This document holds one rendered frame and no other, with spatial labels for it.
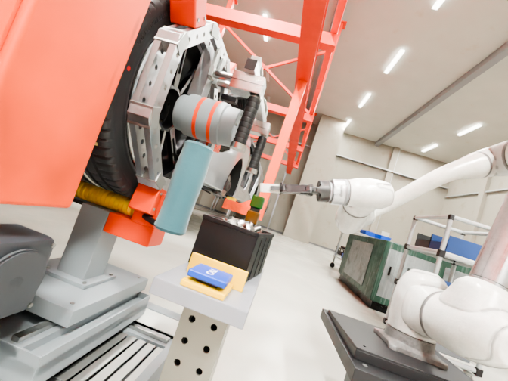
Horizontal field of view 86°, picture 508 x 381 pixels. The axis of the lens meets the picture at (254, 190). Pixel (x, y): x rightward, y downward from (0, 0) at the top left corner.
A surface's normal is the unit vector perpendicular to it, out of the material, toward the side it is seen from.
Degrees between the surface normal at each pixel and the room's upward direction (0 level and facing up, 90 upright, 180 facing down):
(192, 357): 90
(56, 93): 90
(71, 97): 90
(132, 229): 90
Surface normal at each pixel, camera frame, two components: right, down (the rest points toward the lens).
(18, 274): 0.94, 0.31
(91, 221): -0.10, -0.11
